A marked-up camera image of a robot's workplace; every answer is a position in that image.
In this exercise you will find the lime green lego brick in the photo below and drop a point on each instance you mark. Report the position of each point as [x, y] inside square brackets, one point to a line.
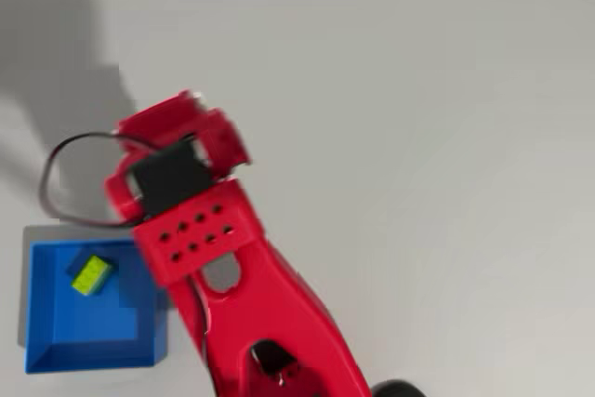
[91, 276]

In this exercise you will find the red robot arm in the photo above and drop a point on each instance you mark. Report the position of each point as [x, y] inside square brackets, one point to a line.
[260, 304]

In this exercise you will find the blue plastic bin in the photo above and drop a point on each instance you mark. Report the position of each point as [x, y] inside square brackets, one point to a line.
[93, 322]

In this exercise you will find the black round object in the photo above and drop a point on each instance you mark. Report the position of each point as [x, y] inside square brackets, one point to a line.
[399, 390]

